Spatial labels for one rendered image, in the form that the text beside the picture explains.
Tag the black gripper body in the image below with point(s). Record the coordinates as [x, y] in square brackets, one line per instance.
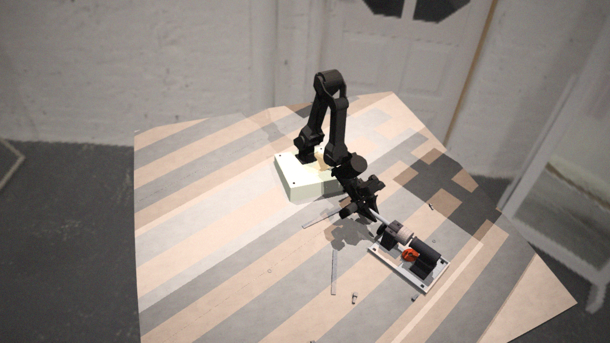
[355, 202]

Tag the grey metal shaft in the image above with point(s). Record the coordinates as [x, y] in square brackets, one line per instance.
[380, 217]

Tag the grey flat bar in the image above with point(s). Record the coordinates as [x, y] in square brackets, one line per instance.
[334, 272]
[321, 218]

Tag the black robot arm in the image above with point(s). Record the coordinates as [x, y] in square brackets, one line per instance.
[336, 153]

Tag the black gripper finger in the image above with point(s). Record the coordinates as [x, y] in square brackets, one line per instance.
[372, 204]
[365, 211]

